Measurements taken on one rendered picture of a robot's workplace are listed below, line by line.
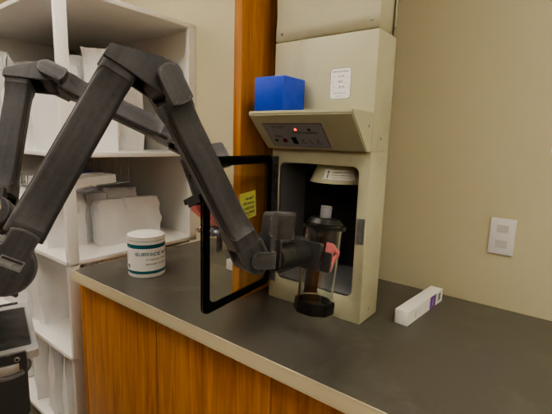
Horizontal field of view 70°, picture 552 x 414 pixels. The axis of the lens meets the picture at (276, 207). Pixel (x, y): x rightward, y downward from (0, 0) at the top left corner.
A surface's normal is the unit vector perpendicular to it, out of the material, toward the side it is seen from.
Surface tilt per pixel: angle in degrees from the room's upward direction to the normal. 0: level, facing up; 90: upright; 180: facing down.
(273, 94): 90
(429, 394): 0
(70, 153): 84
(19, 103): 65
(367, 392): 0
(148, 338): 90
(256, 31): 90
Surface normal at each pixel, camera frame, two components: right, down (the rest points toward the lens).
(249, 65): 0.79, 0.12
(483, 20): -0.61, 0.11
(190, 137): 0.49, 0.10
